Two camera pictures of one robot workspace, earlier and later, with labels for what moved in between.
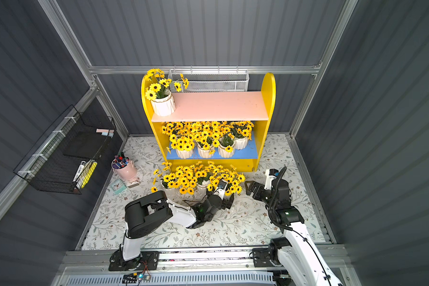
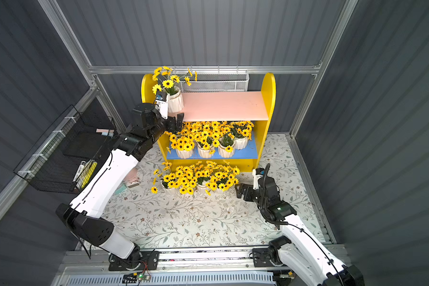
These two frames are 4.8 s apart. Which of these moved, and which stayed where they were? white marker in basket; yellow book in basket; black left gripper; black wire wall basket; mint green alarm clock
Moved: black left gripper
Stayed: black wire wall basket; yellow book in basket; white marker in basket; mint green alarm clock
